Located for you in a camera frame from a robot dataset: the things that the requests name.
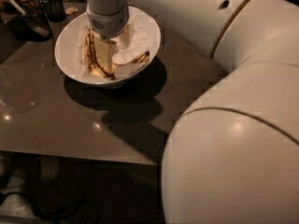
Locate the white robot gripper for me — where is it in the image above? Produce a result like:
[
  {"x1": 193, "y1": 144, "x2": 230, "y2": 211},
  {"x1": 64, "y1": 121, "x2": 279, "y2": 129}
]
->
[{"x1": 86, "y1": 6, "x2": 130, "y2": 71}]

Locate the curved spotted banana bunch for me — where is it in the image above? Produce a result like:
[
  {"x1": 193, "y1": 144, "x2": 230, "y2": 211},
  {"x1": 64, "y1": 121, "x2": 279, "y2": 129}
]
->
[{"x1": 100, "y1": 40, "x2": 150, "y2": 78}]

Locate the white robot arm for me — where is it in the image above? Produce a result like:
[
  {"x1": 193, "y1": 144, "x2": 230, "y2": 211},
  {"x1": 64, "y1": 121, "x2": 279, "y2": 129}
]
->
[{"x1": 87, "y1": 0, "x2": 299, "y2": 224}]

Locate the spotted banana on left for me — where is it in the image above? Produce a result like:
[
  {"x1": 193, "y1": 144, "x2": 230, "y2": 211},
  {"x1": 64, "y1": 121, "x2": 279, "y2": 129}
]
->
[{"x1": 83, "y1": 29, "x2": 107, "y2": 77}]

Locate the white tilted bowl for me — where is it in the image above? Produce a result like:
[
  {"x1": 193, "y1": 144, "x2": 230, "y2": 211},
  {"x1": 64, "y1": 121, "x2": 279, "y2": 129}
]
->
[{"x1": 55, "y1": 7, "x2": 161, "y2": 88}]

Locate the white paper napkin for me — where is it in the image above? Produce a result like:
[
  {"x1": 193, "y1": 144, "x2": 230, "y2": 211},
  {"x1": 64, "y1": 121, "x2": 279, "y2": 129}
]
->
[{"x1": 76, "y1": 15, "x2": 150, "y2": 80}]

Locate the small snack on table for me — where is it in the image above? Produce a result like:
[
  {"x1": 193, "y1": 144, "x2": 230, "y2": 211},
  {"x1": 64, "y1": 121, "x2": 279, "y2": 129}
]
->
[{"x1": 65, "y1": 7, "x2": 78, "y2": 16}]

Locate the black mesh pen cup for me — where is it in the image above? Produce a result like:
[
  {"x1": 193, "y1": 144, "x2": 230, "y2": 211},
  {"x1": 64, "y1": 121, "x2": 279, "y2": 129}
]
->
[{"x1": 41, "y1": 0, "x2": 66, "y2": 22}]

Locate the black mesh basket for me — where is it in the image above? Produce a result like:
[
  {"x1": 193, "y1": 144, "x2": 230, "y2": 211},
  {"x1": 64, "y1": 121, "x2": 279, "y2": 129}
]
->
[{"x1": 8, "y1": 7, "x2": 52, "y2": 42}]

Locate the black cable under table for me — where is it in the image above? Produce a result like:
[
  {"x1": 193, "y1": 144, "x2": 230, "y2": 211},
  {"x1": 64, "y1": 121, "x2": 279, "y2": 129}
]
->
[{"x1": 0, "y1": 161, "x2": 101, "y2": 224}]

